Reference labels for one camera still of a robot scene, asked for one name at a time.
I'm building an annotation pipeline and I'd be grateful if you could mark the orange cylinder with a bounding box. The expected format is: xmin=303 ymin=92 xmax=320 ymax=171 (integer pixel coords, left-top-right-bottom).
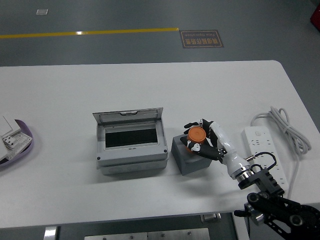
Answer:
xmin=186 ymin=126 xmax=208 ymax=152

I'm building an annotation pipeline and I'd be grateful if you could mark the white switch panel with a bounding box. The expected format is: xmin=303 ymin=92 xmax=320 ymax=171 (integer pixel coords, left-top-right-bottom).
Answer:
xmin=0 ymin=115 xmax=22 ymax=139

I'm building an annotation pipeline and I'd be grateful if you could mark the white table leg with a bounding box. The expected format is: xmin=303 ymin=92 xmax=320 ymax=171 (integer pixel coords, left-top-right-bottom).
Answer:
xmin=231 ymin=215 xmax=251 ymax=240
xmin=43 ymin=225 xmax=61 ymax=240

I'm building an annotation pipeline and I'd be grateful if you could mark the purple tray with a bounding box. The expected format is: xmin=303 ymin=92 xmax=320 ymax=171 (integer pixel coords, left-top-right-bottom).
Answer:
xmin=0 ymin=118 xmax=35 ymax=170

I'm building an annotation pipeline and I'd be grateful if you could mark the white power strip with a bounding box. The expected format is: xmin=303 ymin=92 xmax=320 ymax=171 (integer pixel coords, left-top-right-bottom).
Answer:
xmin=241 ymin=126 xmax=290 ymax=199

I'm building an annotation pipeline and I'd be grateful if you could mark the white power cord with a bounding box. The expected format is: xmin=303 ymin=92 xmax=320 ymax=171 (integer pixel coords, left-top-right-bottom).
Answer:
xmin=250 ymin=106 xmax=312 ymax=199

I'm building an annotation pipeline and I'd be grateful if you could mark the red object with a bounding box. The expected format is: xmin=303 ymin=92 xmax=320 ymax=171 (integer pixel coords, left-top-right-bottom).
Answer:
xmin=309 ymin=4 xmax=320 ymax=26

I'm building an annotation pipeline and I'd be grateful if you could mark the metal table bracket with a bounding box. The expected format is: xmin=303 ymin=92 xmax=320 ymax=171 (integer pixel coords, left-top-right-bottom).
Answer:
xmin=200 ymin=212 xmax=222 ymax=223

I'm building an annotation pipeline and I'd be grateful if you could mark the grey cube with round hole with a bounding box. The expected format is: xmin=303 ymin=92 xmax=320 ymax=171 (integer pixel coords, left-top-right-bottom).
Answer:
xmin=171 ymin=133 xmax=214 ymax=177

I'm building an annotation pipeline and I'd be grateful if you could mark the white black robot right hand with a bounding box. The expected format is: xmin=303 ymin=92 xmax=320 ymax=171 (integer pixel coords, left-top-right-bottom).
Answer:
xmin=183 ymin=118 xmax=248 ymax=180

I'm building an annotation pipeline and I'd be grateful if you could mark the grey electrical box with lid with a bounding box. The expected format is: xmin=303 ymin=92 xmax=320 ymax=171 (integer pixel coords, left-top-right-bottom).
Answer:
xmin=92 ymin=107 xmax=169 ymax=176

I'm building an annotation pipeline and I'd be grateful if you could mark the grey metal base plate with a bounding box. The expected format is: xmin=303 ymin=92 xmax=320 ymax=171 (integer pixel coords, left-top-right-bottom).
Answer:
xmin=83 ymin=227 xmax=211 ymax=240

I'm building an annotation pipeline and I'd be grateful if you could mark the white socket module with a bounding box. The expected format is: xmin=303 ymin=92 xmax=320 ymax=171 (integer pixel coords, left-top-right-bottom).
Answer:
xmin=1 ymin=134 xmax=20 ymax=151

